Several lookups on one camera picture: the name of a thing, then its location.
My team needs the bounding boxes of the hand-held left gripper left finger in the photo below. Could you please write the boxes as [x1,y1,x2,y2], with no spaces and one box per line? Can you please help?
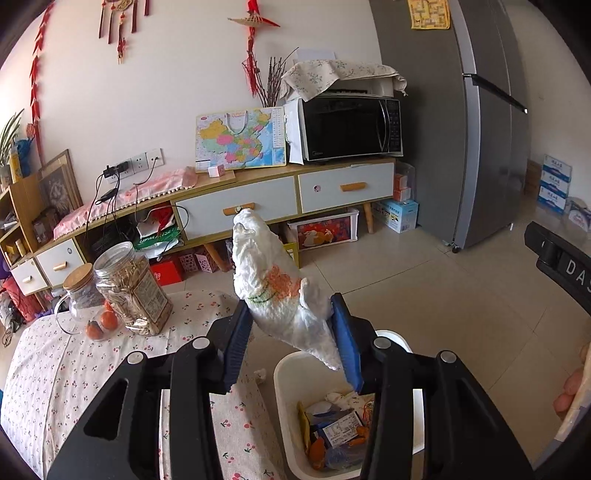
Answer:
[46,300,254,480]

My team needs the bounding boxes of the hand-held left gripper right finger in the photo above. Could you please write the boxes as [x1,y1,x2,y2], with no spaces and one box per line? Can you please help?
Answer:
[330,292,536,480]

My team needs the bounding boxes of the white printed plastic bag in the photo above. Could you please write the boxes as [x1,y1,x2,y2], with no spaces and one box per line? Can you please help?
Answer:
[231,208,345,372]

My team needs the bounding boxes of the red patterned snack packet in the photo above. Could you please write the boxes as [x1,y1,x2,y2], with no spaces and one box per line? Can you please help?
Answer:
[355,399,378,444]

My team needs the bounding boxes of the white plastic bin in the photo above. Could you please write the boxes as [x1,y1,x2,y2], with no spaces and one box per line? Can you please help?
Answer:
[273,329,426,480]

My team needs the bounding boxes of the blue white small box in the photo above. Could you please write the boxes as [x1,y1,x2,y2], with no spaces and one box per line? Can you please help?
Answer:
[321,413,365,448]

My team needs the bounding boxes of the yellow snack wrapper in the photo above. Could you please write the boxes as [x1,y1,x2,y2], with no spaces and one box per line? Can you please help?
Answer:
[298,401,313,455]

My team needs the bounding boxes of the clear plastic bottle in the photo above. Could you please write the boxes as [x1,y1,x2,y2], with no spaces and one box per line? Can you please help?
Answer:
[323,445,369,470]

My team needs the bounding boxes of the large orange carrot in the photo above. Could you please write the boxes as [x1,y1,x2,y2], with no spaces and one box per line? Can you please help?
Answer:
[308,436,328,470]

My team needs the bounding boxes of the person's right hand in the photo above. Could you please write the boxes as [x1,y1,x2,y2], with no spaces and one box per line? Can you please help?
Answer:
[554,344,591,422]

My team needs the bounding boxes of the white red floor box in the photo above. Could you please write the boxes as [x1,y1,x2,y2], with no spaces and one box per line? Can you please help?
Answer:
[566,196,591,230]

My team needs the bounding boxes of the blue white carton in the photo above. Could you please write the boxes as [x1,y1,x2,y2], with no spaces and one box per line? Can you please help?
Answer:
[542,154,573,178]
[540,171,571,197]
[538,187,568,216]

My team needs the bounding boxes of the brown cardboard box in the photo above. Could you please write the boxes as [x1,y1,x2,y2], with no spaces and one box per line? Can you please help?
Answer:
[524,159,544,193]

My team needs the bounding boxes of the pink patterned box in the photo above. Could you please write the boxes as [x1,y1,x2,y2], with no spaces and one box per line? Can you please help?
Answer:
[181,251,221,274]

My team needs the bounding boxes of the red gift box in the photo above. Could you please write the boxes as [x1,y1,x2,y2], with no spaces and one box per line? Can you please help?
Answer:
[150,256,185,285]

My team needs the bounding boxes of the white crate with rabbit picture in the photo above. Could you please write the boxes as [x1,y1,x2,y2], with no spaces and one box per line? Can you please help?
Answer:
[287,208,360,253]

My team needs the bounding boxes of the clear plastic jar of seeds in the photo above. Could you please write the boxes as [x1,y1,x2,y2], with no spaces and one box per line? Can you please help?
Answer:
[92,241,174,336]

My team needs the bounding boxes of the light blue printed box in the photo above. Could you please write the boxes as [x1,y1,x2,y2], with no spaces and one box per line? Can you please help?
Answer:
[373,198,419,233]

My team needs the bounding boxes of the green bag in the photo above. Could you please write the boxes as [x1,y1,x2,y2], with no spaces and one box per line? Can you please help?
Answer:
[134,224,181,250]

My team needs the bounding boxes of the white cabinet drawer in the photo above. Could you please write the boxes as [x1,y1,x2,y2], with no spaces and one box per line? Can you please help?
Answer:
[36,239,86,289]
[298,162,395,214]
[174,175,297,241]
[10,258,49,296]

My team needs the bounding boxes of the glass pitcher with cork lid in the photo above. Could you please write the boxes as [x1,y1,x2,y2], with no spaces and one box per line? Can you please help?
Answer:
[54,263,108,334]

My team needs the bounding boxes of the orange white boxes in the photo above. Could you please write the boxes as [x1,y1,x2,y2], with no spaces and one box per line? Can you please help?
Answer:
[393,173,414,202]

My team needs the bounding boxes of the grey refrigerator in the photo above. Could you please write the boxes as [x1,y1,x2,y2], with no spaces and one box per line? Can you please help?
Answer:
[369,0,529,253]

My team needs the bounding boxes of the long wooden cabinet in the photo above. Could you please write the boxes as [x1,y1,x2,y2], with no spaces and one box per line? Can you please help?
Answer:
[9,156,398,296]

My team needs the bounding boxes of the cherry print tablecloth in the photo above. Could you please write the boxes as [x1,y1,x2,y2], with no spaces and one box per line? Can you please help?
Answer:
[0,290,291,480]

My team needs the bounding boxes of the pink cloth runner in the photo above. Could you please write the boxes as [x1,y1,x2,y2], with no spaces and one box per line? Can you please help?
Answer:
[53,167,238,241]

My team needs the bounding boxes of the colourful map bag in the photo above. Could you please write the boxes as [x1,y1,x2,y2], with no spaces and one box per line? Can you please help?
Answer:
[195,106,288,172]

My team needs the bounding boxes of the black microwave oven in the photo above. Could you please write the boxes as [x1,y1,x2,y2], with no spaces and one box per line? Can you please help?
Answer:
[298,95,403,162]

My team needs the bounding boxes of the framed picture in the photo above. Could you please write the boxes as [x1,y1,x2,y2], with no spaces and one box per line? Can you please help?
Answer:
[37,148,84,227]

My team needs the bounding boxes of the wooden shelf unit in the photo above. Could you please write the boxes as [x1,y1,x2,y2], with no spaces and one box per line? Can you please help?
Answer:
[0,173,47,268]

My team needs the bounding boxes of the floral cover cloth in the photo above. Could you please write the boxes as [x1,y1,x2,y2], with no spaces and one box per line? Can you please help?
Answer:
[279,59,409,102]

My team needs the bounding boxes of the dried branches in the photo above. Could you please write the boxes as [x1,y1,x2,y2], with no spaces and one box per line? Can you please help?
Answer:
[256,48,298,108]

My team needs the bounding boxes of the yellow patterned pot holder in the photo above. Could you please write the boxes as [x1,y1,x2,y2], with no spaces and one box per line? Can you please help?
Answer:
[407,0,451,31]

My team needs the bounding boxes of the fan and red tassel decoration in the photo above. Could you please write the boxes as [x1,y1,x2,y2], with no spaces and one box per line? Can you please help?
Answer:
[228,0,280,97]

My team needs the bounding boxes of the green potted plant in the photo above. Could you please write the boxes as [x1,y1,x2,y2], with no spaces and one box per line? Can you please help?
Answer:
[0,108,26,185]

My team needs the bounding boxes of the white wall socket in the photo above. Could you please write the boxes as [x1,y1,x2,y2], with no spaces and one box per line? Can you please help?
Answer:
[119,148,164,176]

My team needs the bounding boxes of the black charger cables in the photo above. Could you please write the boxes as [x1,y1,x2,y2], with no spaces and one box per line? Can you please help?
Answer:
[85,161,154,241]

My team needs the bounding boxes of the red chili string decoration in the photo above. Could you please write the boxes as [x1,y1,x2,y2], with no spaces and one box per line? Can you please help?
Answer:
[28,0,56,155]

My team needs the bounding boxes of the red knot wall hangings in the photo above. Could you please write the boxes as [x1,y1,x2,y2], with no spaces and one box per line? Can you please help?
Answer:
[99,0,151,64]

